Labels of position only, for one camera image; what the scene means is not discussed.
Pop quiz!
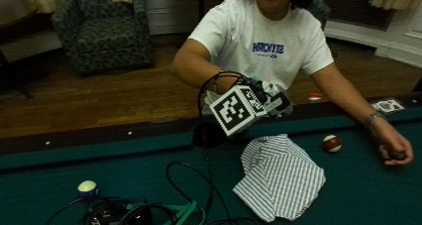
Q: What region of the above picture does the red striped billiard ball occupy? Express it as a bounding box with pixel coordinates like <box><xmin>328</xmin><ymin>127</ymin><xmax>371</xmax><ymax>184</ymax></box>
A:
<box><xmin>322</xmin><ymin>134</ymin><xmax>344</xmax><ymax>154</ymax></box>

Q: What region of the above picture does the striped cloth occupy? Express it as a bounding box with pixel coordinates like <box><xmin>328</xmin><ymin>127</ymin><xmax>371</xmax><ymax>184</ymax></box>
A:
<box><xmin>230</xmin><ymin>134</ymin><xmax>328</xmax><ymax>223</ymax></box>

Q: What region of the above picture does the dark wrist bracelet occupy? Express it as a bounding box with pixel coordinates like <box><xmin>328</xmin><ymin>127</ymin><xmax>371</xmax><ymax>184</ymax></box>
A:
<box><xmin>211</xmin><ymin>67</ymin><xmax>231</xmax><ymax>94</ymax></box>

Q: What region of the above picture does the black device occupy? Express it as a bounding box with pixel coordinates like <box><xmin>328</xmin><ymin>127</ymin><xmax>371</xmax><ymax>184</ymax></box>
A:
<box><xmin>81</xmin><ymin>198</ymin><xmax>155</xmax><ymax>225</ymax></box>

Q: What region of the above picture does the black looped cable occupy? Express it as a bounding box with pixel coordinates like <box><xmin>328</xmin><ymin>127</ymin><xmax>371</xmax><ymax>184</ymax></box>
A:
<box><xmin>165</xmin><ymin>161</ymin><xmax>260</xmax><ymax>225</ymax></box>

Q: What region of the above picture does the white t-shirt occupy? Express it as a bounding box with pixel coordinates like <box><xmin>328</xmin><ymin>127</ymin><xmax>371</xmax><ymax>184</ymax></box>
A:
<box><xmin>187</xmin><ymin>0</ymin><xmax>336</xmax><ymax>91</ymax></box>

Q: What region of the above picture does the radiator grille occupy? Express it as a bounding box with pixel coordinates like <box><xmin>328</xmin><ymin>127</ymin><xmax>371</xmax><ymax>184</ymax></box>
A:
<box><xmin>315</xmin><ymin>0</ymin><xmax>396</xmax><ymax>32</ymax></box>

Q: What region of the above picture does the white marker cube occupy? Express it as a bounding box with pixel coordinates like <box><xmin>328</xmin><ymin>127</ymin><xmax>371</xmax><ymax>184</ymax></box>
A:
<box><xmin>209</xmin><ymin>84</ymin><xmax>270</xmax><ymax>137</ymax></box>

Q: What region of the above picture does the thin black cable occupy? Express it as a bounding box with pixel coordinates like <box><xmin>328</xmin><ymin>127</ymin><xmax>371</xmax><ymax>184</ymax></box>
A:
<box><xmin>43</xmin><ymin>196</ymin><xmax>95</xmax><ymax>225</ymax></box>

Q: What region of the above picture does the black glove cable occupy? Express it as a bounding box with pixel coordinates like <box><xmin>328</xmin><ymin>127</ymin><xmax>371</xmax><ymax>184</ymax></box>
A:
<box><xmin>195</xmin><ymin>70</ymin><xmax>248</xmax><ymax>225</ymax></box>

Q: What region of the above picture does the green strap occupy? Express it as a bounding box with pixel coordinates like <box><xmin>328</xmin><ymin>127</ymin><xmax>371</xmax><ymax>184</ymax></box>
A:
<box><xmin>125</xmin><ymin>200</ymin><xmax>207</xmax><ymax>225</ymax></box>

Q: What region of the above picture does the dark billiard ball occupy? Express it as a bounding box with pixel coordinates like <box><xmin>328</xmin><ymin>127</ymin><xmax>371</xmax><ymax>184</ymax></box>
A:
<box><xmin>390</xmin><ymin>151</ymin><xmax>408</xmax><ymax>162</ymax></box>

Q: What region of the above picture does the green patterned armchair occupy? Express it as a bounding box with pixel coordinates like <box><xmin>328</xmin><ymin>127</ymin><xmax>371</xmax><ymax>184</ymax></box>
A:
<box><xmin>306</xmin><ymin>0</ymin><xmax>332</xmax><ymax>30</ymax></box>
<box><xmin>49</xmin><ymin>0</ymin><xmax>155</xmax><ymax>76</ymax></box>

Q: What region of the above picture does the dark wooden desk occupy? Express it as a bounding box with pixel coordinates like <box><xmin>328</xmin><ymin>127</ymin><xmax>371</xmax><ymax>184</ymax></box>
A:
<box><xmin>0</xmin><ymin>12</ymin><xmax>63</xmax><ymax>101</ymax></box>

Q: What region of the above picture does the small red white object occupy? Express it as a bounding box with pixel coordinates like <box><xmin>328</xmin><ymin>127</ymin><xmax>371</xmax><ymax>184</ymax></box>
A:
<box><xmin>306</xmin><ymin>92</ymin><xmax>323</xmax><ymax>104</ymax></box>

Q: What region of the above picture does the silver wrist bracelet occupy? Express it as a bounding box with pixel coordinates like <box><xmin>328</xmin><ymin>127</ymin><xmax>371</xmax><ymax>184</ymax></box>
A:
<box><xmin>360</xmin><ymin>111</ymin><xmax>387</xmax><ymax>127</ymax></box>

